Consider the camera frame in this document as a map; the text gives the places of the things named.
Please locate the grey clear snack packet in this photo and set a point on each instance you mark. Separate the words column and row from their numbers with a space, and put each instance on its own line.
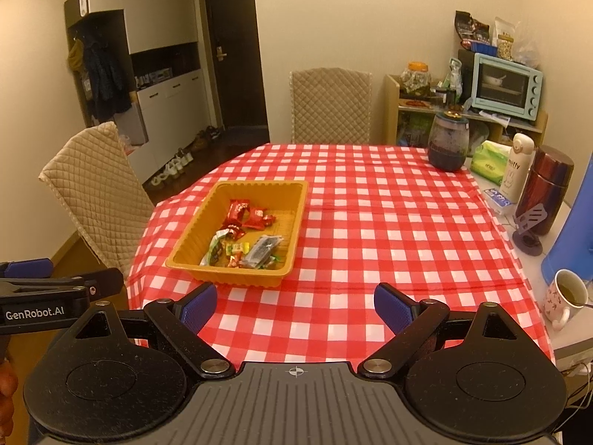
column 261, row 250

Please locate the blue box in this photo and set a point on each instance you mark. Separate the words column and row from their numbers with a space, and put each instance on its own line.
column 484, row 49

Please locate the white patterned mug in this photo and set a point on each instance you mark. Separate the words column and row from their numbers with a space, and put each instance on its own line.
column 556, row 303

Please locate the blue thermos jug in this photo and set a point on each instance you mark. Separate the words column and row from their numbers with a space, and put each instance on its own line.
column 574, row 231

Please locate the green candy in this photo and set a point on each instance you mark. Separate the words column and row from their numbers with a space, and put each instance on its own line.
column 274, row 260

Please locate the white cabinet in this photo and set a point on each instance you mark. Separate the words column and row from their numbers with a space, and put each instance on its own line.
column 176, row 97

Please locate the quilted beige chair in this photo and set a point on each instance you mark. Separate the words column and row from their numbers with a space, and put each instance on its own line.
column 331, row 106
column 97, row 185

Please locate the white green snack packet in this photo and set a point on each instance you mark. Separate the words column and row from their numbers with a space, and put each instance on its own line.
column 215, row 250

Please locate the dark door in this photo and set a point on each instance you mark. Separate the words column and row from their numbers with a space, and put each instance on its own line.
column 231, row 18

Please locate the dark snack bag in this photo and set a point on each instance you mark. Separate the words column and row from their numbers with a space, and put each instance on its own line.
column 472, row 25

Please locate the dark red steel flask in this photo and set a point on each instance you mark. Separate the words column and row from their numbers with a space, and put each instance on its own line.
column 544, row 185

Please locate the orange foil candy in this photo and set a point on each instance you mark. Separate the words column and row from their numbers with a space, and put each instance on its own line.
column 235, row 261

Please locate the dark hanging jacket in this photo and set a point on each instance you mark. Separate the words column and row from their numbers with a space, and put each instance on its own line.
column 106, row 83

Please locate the yellow plastic tray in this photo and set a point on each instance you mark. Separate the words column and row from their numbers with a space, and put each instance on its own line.
column 278, row 190

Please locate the brown hanging bag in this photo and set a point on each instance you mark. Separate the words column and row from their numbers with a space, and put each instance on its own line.
column 76, row 58

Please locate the grey phone stand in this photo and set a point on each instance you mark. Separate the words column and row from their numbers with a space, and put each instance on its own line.
column 526, row 243

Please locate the white drink bottle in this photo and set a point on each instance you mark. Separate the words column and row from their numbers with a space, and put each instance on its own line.
column 515, row 171

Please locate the blue white small packet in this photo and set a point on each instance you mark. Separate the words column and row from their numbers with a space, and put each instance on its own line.
column 495, row 199

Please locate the red checked tablecloth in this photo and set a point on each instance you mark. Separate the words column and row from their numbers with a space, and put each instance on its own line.
column 394, row 241

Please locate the white bowl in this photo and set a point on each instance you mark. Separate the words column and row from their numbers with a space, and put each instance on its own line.
column 493, row 80

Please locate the person's left hand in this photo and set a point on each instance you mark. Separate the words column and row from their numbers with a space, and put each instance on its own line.
column 5, row 394

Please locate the orange lid plastic jar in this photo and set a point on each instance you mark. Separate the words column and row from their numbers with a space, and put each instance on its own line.
column 414, row 81

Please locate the wooden shelf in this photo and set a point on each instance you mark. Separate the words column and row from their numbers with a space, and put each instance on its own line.
column 391, row 111

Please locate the light blue toaster oven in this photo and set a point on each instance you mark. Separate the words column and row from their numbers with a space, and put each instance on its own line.
column 535, row 88

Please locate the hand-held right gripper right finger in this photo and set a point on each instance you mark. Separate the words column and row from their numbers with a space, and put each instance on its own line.
column 394, row 308

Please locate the small white sensor box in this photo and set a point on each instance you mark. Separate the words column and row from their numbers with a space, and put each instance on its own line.
column 83, row 3

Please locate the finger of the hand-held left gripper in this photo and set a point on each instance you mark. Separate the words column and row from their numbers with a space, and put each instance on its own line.
column 106, row 280
column 28, row 269

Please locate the clear bag of nuts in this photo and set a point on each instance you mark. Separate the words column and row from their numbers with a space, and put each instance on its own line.
column 505, row 44

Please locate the dark glass jar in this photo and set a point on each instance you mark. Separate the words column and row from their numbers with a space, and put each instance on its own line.
column 447, row 148

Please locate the green tissue pack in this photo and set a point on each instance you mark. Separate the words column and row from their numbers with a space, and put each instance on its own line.
column 491, row 160

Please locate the clear plastic bag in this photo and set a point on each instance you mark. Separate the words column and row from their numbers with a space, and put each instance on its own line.
column 526, row 48

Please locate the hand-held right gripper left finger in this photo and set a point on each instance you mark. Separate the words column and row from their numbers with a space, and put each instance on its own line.
column 199, row 308

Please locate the red yellow candy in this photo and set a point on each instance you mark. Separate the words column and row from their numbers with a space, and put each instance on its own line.
column 237, row 247

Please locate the row of shoes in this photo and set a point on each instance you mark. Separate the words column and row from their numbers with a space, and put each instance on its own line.
column 178, row 160

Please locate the green white bag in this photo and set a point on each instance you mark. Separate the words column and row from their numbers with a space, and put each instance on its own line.
column 455, row 79

